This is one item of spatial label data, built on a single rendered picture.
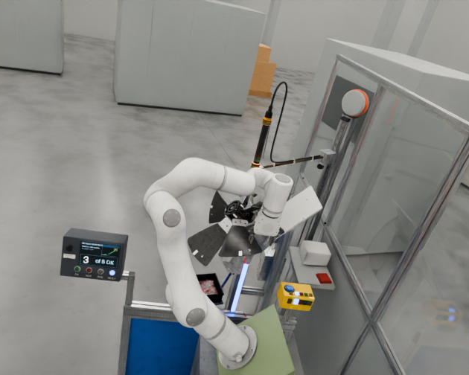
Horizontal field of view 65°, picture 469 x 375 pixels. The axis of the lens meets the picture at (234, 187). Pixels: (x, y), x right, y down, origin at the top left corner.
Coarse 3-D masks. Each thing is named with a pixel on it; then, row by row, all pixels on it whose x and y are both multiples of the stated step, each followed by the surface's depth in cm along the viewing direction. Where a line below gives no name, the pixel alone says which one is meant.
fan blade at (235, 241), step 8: (232, 232) 200; (240, 232) 200; (248, 232) 202; (224, 240) 196; (232, 240) 195; (240, 240) 195; (248, 240) 196; (224, 248) 192; (232, 248) 191; (240, 248) 191; (248, 248) 191; (256, 248) 191; (224, 256) 189; (232, 256) 187
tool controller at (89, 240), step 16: (64, 240) 158; (80, 240) 159; (96, 240) 160; (112, 240) 163; (64, 256) 160; (96, 256) 162; (112, 256) 163; (64, 272) 162; (80, 272) 163; (96, 272) 164
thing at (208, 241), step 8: (216, 224) 217; (200, 232) 220; (208, 232) 217; (216, 232) 216; (224, 232) 215; (192, 240) 220; (200, 240) 217; (208, 240) 215; (216, 240) 215; (192, 248) 218; (200, 248) 215; (208, 248) 214; (216, 248) 213; (208, 256) 212
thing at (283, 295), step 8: (280, 288) 189; (296, 288) 188; (304, 288) 189; (280, 296) 187; (288, 296) 182; (296, 296) 182; (304, 296) 183; (280, 304) 185; (288, 304) 184; (296, 304) 185
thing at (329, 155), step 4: (320, 152) 229; (324, 152) 227; (328, 152) 228; (332, 152) 230; (324, 156) 227; (328, 156) 226; (332, 156) 228; (320, 160) 230; (324, 160) 227; (328, 160) 228; (332, 160) 231
